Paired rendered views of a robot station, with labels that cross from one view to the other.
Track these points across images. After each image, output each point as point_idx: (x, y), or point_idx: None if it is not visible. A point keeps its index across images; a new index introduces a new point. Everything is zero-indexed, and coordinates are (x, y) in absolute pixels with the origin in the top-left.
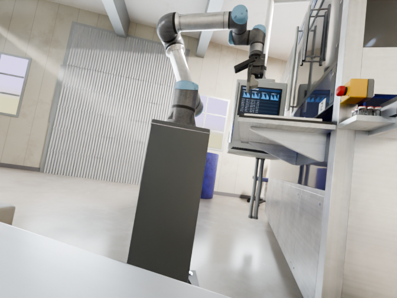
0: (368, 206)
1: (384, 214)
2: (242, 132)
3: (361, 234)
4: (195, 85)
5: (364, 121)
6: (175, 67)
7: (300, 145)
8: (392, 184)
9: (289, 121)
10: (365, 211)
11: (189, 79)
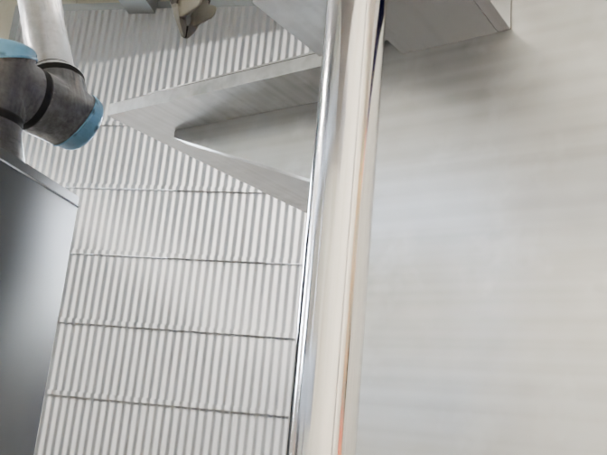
0: (404, 291)
1: (450, 312)
2: (221, 167)
3: (383, 400)
4: (6, 45)
5: (277, 0)
6: (21, 20)
7: (293, 152)
8: (471, 194)
9: (219, 77)
10: (395, 311)
11: (49, 43)
